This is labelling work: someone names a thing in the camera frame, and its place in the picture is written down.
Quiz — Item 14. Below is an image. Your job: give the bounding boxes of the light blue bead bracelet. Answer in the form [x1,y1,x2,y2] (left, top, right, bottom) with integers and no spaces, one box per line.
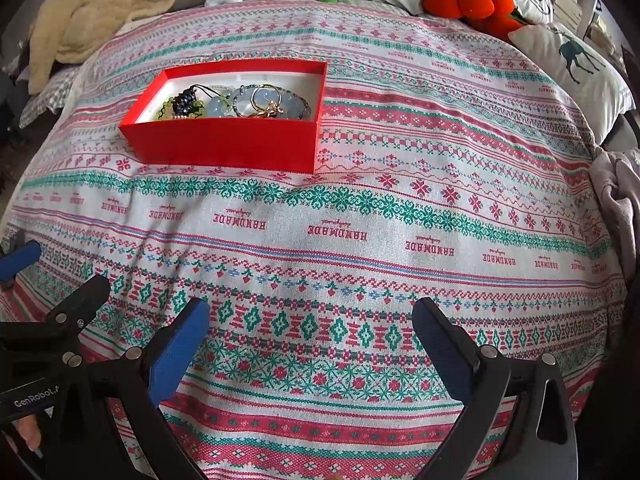
[205,87,311,121]

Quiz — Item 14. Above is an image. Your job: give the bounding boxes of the orange pumpkin plush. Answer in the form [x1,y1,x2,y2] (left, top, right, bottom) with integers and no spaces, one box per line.
[420,0,527,39]

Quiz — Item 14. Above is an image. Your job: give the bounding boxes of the person's left hand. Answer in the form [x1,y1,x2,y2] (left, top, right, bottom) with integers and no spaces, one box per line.
[10,410,45,457]

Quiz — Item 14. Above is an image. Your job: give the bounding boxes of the printed patterned blanket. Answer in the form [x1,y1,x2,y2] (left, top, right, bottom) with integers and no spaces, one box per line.
[0,0,631,480]

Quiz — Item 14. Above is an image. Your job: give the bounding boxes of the white deer print pillow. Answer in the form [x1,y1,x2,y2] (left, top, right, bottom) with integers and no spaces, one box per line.
[507,22,636,126]

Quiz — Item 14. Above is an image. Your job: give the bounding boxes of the red jewelry box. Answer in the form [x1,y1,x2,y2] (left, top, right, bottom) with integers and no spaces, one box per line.
[118,60,328,176]

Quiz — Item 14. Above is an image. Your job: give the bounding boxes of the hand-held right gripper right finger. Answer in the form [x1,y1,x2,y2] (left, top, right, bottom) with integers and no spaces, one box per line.
[412,297,579,480]

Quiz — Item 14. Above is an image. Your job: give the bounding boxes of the grey fleece blanket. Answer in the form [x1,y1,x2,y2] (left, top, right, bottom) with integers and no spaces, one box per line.
[587,147,640,281]

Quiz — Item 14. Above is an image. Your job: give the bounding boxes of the cream fleece blanket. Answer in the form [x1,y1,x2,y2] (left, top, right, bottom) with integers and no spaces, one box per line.
[27,0,187,96]

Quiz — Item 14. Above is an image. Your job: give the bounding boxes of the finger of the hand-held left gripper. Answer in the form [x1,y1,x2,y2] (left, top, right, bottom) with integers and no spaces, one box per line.
[0,240,43,286]
[0,274,112,361]

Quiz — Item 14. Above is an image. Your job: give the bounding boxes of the dark purple bead pendant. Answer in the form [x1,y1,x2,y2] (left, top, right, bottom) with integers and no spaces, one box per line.
[171,88,199,116]

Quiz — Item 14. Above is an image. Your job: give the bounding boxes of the gold ring jewelry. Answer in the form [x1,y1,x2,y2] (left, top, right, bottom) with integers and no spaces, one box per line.
[247,87,284,121]

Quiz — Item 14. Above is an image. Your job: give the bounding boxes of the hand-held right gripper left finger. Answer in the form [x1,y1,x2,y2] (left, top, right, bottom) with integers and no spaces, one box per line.
[85,297,211,480]

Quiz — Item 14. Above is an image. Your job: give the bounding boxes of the grey checked sheet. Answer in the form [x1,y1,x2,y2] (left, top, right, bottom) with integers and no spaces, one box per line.
[20,67,83,128]

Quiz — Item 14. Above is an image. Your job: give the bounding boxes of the green bead bracelet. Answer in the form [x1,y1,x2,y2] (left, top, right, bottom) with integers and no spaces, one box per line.
[157,91,208,121]

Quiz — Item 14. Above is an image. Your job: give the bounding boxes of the stack of books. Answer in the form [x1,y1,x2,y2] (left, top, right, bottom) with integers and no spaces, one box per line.
[542,0,587,36]

